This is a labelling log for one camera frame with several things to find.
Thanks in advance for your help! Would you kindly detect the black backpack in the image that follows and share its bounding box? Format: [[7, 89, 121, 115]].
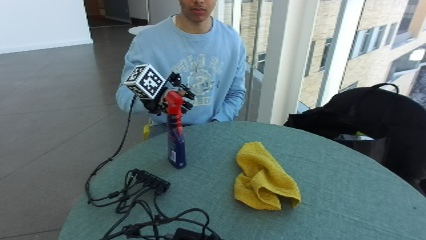
[[283, 82, 426, 196]]

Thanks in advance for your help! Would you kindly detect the white window frame pillar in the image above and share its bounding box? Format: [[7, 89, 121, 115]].
[[256, 0, 319, 126]]

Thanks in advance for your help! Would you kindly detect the blue spray bottle red trigger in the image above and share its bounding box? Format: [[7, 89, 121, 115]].
[[162, 90, 187, 170]]

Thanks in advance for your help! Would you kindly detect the yellow microfibre cloth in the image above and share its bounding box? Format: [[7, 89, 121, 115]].
[[232, 141, 302, 212]]

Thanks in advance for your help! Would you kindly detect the the person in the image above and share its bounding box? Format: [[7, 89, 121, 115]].
[[114, 0, 247, 127]]

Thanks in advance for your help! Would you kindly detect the black cable hub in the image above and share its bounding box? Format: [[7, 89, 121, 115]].
[[130, 168, 171, 195]]

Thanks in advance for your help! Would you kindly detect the white cube with black markers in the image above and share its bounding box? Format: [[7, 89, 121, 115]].
[[122, 63, 168, 101]]

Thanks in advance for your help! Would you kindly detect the black glove cable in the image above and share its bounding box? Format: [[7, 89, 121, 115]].
[[83, 94, 138, 201]]

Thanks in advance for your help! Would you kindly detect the black power adapter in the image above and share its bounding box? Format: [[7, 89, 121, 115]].
[[171, 227, 210, 240]]

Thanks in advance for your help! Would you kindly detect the bundle of black cables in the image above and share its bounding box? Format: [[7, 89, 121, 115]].
[[86, 168, 223, 240]]

